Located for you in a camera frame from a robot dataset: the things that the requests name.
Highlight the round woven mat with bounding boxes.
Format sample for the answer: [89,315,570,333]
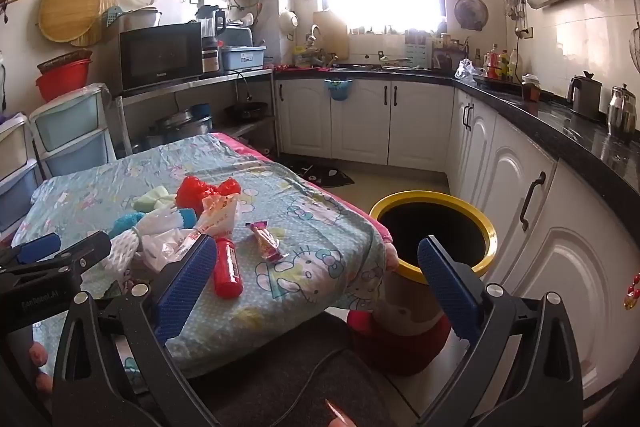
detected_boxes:
[70,0,118,48]

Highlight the metal shelf rack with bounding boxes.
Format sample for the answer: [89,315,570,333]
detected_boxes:
[114,68,281,158]

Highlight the wooden cutting board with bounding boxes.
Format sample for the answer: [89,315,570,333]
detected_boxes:
[312,9,350,58]

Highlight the blue knife rack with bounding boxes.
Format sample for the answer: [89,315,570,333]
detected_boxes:
[404,28,433,68]

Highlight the steel kettle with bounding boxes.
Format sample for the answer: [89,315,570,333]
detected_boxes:
[606,83,638,142]

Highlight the pink candy wrapper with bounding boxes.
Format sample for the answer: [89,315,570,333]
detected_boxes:
[245,221,290,264]

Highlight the white dotted plastic bag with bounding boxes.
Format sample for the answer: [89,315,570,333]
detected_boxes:
[107,229,146,288]

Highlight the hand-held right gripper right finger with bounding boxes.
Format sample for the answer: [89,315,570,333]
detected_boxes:
[416,235,585,427]

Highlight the yellow rimmed trash bin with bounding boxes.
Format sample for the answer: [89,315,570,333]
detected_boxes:
[369,190,498,338]

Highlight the printed blue blanket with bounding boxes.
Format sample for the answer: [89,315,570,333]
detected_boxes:
[10,132,396,380]

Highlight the red sauce bottle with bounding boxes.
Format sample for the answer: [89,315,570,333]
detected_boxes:
[485,44,501,80]

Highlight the grey plastic dish bin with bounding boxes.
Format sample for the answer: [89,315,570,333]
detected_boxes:
[220,46,267,72]

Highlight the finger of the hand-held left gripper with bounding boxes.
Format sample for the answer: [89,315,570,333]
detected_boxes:
[0,233,62,266]
[0,231,112,290]

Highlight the blue fluffy cloth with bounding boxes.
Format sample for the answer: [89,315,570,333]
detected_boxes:
[109,207,198,240]

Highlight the red and white packet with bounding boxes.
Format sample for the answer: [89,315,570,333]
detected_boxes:
[192,194,241,240]

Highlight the black cable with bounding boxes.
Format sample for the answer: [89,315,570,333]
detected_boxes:
[282,346,351,427]

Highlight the black kitchen countertop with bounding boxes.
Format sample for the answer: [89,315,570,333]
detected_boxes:
[272,66,640,208]

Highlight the red plastic basin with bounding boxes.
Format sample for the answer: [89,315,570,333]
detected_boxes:
[35,59,95,102]

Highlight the person's left hand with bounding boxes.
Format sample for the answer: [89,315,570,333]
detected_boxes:
[27,341,55,400]

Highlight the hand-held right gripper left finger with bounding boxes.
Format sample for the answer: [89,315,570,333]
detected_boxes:
[51,233,221,427]

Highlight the blue plastic drawer unit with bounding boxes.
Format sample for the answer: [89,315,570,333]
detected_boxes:
[29,83,117,180]
[0,112,43,235]

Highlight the round bamboo board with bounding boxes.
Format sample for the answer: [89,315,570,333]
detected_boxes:
[39,0,98,44]

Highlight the red plastic bottle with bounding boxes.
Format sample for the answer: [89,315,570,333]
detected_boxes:
[212,236,244,299]

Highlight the steel pot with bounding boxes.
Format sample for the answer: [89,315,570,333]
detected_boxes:
[145,107,215,150]

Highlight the dark grey cloth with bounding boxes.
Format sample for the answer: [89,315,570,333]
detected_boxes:
[190,312,426,427]

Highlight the crumpled white plastic bag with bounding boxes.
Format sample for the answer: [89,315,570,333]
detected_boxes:
[454,58,483,85]

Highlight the person's right hand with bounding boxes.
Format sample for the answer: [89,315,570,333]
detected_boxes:
[325,399,358,427]

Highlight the hanging kitchen utensils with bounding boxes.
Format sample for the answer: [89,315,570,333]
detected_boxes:
[504,0,531,40]

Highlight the white cooking pot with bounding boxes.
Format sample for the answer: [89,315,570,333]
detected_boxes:
[117,7,163,32]

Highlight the glass jar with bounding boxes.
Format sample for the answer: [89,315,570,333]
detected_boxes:
[521,74,542,104]

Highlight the pale green cloth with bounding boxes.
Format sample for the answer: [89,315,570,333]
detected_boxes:
[132,186,173,212]

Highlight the black blender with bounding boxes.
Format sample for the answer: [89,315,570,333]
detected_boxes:
[196,4,227,75]

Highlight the red hanging ornament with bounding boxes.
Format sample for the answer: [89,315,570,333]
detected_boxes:
[623,272,640,310]

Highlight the black microwave oven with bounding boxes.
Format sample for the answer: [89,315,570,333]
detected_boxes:
[118,22,205,94]

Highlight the brown woven basket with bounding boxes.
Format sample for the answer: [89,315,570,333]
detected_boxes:
[36,49,94,75]

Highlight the grey kettle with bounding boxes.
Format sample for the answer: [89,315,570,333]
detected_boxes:
[566,71,603,120]

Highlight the wire skimmer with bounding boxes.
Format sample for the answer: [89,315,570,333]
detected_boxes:
[629,4,640,72]

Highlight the black floor mat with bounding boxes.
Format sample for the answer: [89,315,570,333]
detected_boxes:
[290,157,356,188]

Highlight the black wok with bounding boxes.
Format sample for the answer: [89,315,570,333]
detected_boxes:
[224,101,268,122]

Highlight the blue hanging bin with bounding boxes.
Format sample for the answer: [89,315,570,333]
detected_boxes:
[324,78,354,102]

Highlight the white kitchen cabinets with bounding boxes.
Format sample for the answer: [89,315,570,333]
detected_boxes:
[274,77,640,427]

